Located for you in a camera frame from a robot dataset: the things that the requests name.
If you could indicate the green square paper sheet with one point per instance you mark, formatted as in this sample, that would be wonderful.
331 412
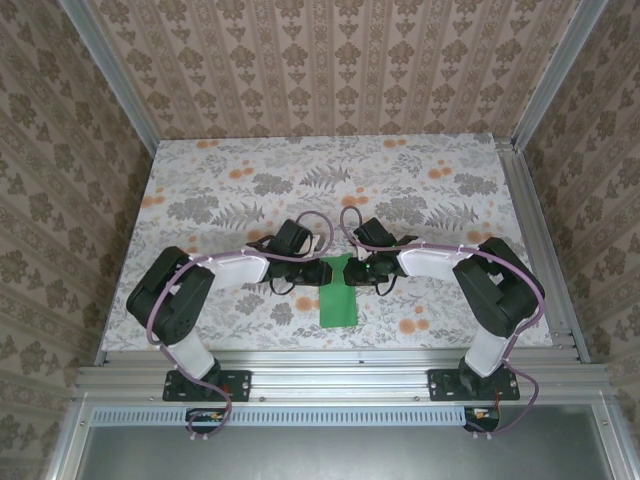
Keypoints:
339 307

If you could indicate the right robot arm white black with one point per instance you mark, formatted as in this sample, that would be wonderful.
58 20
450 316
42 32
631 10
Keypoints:
500 295

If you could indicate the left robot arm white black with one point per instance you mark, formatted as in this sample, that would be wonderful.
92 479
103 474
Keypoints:
170 300

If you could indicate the grey metal sheet panel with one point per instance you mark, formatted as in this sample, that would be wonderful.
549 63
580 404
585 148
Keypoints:
325 455

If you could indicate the floral printed table mat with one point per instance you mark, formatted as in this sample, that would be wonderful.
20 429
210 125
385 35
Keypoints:
300 165

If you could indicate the black connector board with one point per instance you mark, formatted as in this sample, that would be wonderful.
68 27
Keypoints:
482 422
205 421

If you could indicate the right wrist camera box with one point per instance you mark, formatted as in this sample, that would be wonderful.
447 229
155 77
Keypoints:
361 254

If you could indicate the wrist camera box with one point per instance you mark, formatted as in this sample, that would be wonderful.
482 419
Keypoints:
314 244
361 254

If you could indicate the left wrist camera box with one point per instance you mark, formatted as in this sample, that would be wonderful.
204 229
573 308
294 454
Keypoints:
314 244

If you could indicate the aluminium frame rail long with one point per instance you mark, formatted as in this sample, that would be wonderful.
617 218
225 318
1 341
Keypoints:
325 377

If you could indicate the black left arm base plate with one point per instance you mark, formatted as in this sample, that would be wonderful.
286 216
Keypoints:
239 385

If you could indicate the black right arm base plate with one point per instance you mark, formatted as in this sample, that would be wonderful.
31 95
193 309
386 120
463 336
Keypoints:
440 385

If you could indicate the aluminium side rail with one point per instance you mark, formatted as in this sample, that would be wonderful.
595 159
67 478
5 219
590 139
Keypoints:
527 200

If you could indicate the aluminium frame post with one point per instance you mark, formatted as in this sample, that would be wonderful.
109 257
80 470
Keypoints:
119 85
555 75

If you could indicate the aluminium lower frame bar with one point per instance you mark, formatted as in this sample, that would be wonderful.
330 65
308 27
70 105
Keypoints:
72 440
612 440

